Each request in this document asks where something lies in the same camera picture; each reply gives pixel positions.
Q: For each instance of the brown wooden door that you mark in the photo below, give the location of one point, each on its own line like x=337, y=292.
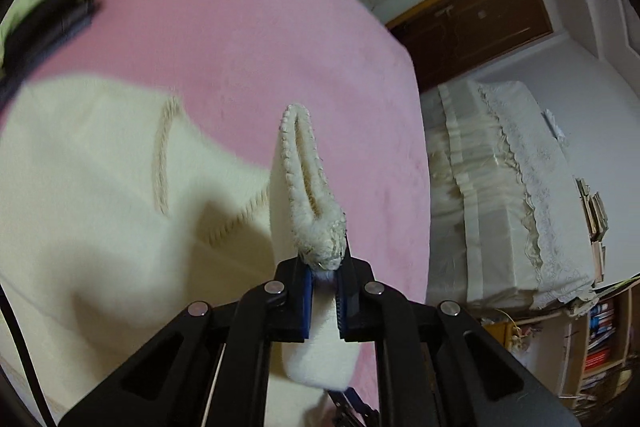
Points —
x=480, y=27

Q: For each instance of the dark folded clothes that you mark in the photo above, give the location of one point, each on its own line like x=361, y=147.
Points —
x=47, y=39

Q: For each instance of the pink plush blanket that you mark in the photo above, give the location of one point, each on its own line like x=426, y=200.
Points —
x=260, y=32

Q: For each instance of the wooden bookshelf with books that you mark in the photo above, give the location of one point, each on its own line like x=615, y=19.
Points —
x=595, y=347

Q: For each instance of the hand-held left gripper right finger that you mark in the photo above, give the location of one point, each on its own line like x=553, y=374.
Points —
x=343, y=302

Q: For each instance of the leaning stack of books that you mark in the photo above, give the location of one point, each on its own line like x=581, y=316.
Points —
x=594, y=217

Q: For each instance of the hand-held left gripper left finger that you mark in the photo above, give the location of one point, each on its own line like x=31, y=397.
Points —
x=305, y=302

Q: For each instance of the dark object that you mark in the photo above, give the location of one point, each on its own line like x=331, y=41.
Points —
x=355, y=409

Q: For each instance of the white fluffy sweater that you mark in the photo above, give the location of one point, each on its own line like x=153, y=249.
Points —
x=100, y=207

